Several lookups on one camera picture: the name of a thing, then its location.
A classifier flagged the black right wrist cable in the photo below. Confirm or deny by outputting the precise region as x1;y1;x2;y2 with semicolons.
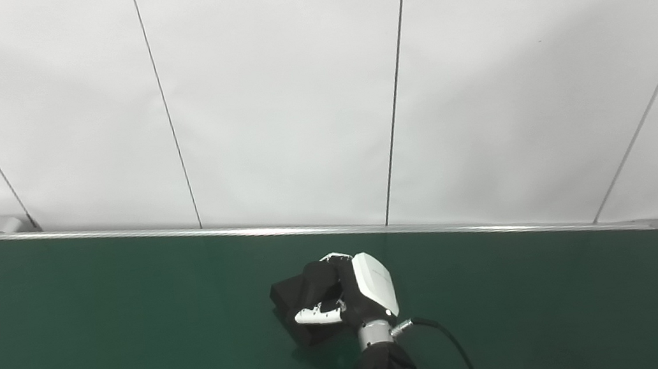
389;309;480;369

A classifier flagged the black cylinder part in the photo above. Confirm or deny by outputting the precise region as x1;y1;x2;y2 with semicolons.
267;258;358;352

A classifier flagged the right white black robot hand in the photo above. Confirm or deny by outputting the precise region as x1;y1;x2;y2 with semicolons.
286;245;403;344

